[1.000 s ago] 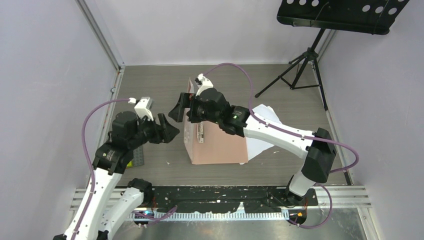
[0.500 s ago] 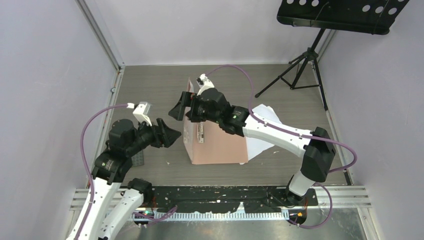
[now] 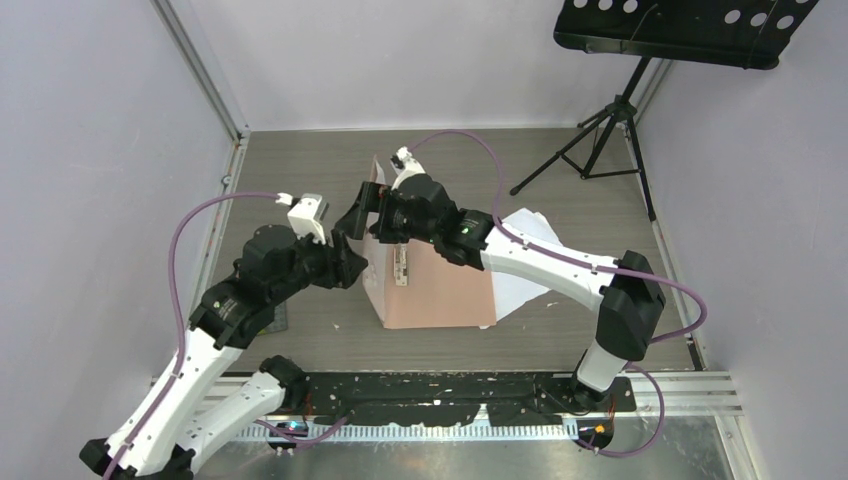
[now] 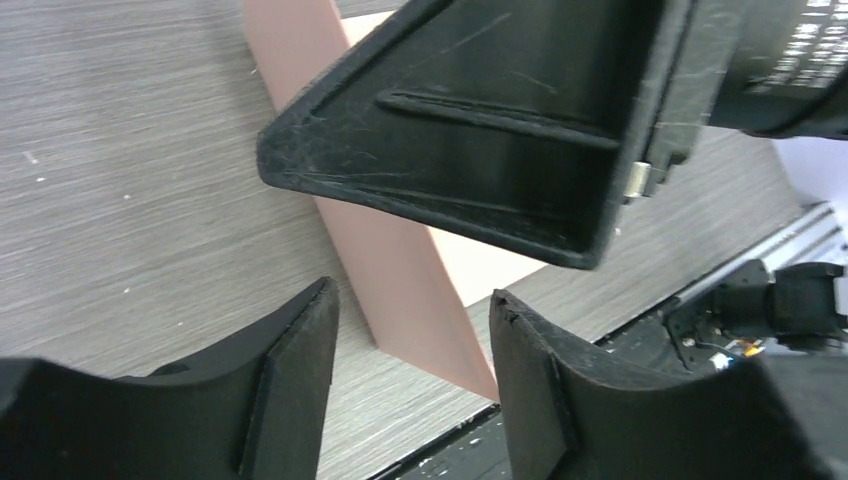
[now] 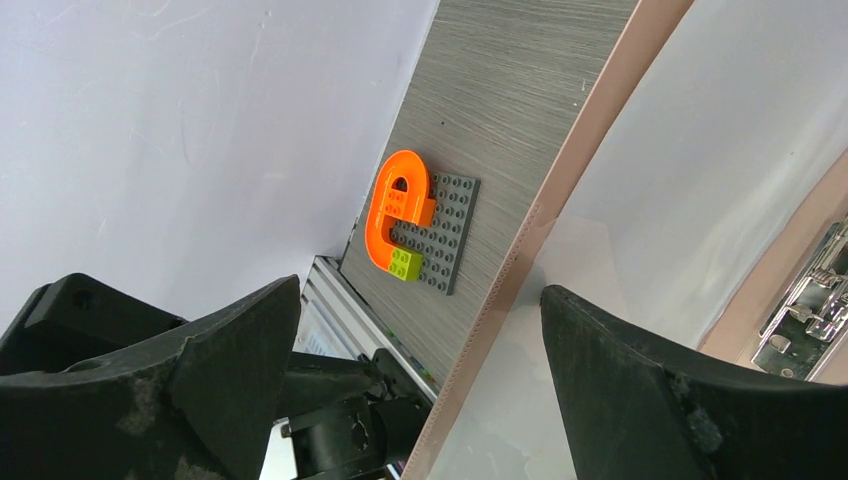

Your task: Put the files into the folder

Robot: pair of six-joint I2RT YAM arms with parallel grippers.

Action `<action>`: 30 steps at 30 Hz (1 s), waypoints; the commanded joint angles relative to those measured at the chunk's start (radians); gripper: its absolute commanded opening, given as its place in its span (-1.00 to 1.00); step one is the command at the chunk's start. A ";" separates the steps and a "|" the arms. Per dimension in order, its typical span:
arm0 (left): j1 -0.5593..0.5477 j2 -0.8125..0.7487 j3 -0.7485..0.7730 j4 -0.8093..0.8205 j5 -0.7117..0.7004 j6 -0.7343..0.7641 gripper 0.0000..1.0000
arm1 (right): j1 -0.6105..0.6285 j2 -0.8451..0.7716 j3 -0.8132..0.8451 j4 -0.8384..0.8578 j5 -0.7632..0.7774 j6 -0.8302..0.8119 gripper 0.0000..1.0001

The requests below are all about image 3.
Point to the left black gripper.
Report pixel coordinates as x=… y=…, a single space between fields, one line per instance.
x=343 y=266

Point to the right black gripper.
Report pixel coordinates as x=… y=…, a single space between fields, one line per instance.
x=355 y=222

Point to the pink paper folder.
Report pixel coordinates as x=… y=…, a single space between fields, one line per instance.
x=448 y=286

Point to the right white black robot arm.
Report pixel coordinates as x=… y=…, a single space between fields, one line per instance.
x=621 y=291

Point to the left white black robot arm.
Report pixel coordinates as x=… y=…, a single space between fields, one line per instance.
x=167 y=437

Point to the metal folder fastener clip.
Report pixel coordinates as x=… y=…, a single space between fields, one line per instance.
x=400 y=265

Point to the dark grey building plate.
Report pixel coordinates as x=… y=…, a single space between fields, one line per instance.
x=279 y=321

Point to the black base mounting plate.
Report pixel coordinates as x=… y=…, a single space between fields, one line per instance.
x=444 y=399

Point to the black music stand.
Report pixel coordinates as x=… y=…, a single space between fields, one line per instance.
x=742 y=34

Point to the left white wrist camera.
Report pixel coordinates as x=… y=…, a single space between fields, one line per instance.
x=305 y=215

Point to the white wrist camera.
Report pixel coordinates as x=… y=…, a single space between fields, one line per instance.
x=305 y=215
x=405 y=166

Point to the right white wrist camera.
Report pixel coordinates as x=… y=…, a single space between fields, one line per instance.
x=405 y=166

